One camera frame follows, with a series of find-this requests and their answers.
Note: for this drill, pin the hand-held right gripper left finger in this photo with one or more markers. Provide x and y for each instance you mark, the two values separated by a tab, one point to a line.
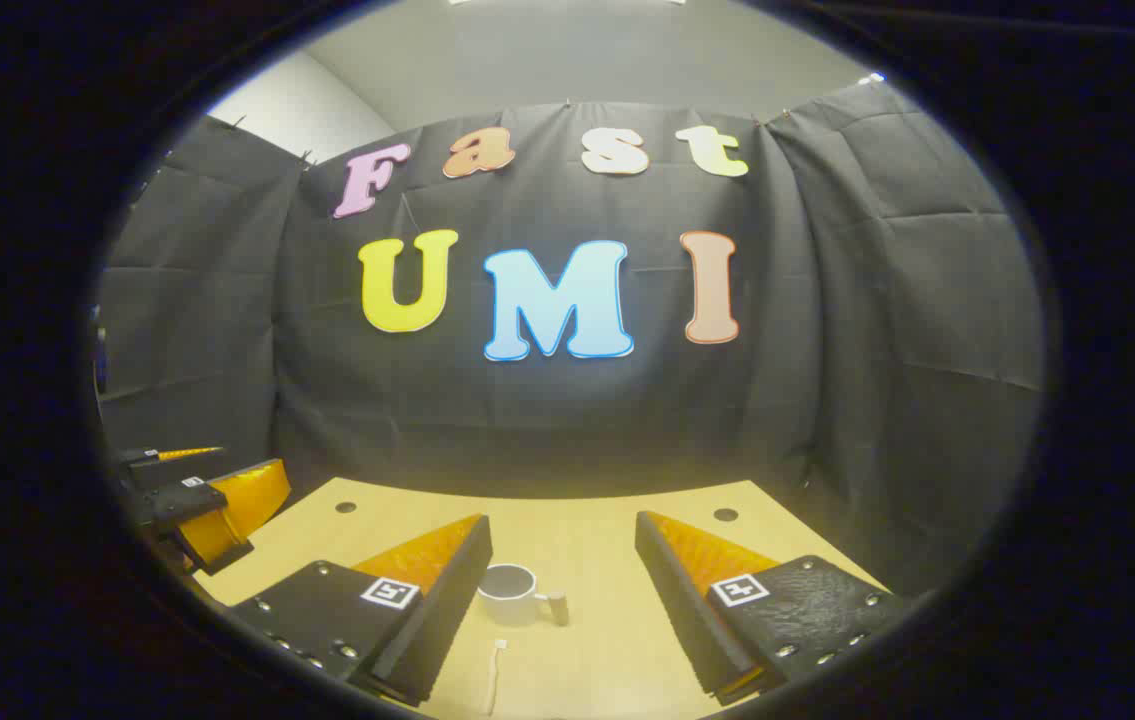
447	600

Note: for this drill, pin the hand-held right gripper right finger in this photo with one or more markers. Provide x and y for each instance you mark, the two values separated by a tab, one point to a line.
672	590

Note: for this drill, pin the white cup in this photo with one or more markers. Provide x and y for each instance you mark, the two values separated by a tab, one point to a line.
507	606

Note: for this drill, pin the wooden desktop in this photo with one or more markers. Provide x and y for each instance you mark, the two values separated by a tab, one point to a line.
587	540

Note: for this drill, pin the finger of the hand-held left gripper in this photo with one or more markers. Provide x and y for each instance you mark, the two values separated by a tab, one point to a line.
227	505
152	457

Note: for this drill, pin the black backdrop cloth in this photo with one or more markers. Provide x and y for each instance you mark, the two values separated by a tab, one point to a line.
527	420

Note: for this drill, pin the white toothbrush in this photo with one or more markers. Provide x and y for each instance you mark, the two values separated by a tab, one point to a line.
499	648

